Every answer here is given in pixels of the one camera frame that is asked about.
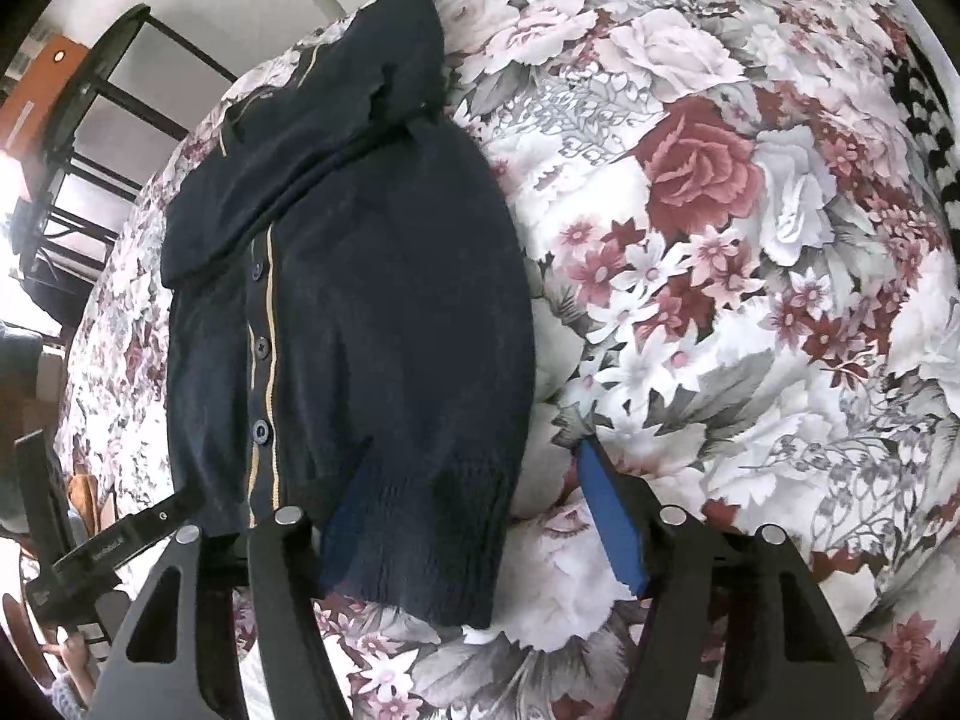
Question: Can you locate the navy knit cardigan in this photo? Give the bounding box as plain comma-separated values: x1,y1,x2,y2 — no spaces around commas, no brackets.
161,0,535,628

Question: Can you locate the person's left hand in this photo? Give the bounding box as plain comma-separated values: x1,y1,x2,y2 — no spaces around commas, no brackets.
44,629,96,720

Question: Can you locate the orange box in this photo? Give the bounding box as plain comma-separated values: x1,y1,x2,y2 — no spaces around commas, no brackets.
2,34,89,160

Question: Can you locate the black white striped cloth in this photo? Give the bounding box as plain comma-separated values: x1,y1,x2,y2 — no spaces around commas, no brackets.
884,36,958,249

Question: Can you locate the black metal bed frame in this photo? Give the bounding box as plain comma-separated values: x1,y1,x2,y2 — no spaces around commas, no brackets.
10,4,236,327

